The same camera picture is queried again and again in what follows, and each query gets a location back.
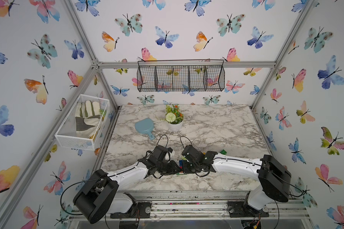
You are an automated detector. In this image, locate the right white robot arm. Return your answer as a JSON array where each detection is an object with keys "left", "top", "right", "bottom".
[{"left": 182, "top": 145, "right": 291, "bottom": 211}]

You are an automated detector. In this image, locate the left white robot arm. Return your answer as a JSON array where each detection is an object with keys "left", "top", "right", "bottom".
[{"left": 73, "top": 145, "right": 181, "bottom": 224}]

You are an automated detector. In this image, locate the white plant pot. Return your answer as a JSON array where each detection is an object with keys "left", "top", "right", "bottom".
[{"left": 168, "top": 121, "right": 183, "bottom": 132}]

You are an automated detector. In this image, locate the artificial green plant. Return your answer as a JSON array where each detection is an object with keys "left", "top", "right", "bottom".
[{"left": 165, "top": 105, "right": 184, "bottom": 125}]

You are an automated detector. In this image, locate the grey white work glove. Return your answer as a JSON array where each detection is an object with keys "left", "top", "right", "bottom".
[{"left": 75, "top": 100, "right": 102, "bottom": 139}]

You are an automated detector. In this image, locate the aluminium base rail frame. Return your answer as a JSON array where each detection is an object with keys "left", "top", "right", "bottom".
[{"left": 101, "top": 191, "right": 310, "bottom": 220}]

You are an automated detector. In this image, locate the white wire basket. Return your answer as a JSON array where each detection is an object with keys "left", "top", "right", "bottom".
[{"left": 55, "top": 94, "right": 110, "bottom": 150}]

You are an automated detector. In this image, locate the black wire wall basket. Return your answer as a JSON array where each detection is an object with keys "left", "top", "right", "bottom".
[{"left": 137, "top": 60, "right": 226, "bottom": 93}]

